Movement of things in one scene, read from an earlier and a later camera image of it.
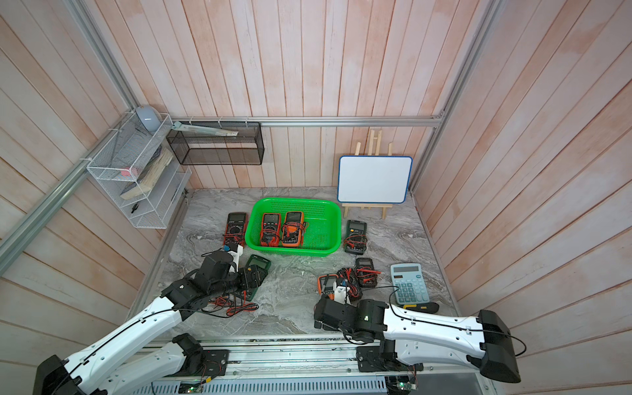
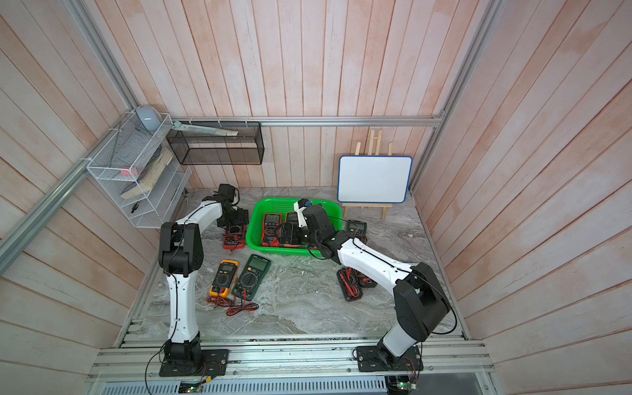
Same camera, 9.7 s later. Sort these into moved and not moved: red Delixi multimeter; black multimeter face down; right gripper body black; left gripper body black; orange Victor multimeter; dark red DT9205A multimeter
Moved: right gripper body black; left gripper body black
Not moved: red Delixi multimeter; orange Victor multimeter; dark red DT9205A multimeter; black multimeter face down
